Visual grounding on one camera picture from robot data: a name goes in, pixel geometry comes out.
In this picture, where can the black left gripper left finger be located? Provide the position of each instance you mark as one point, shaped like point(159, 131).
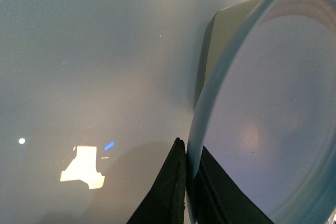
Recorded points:
point(164, 203)

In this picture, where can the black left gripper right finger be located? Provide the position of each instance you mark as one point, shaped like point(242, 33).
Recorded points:
point(219, 199)

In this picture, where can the light blue round plate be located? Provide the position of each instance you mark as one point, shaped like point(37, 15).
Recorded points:
point(266, 113)

